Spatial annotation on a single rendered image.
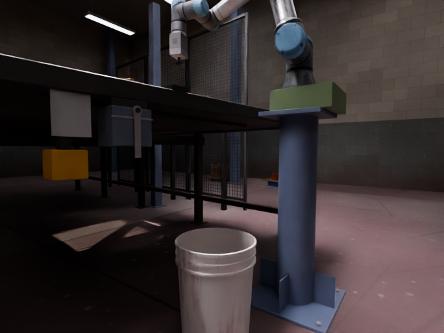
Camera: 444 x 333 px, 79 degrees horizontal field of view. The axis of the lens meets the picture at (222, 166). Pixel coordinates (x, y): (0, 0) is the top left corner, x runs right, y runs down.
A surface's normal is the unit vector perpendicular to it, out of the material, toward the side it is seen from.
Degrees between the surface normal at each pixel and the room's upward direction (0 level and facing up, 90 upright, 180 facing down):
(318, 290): 90
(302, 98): 90
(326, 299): 90
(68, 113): 90
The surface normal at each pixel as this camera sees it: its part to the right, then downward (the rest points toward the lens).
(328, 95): -0.58, 0.05
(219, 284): 0.11, 0.12
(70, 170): 0.74, 0.04
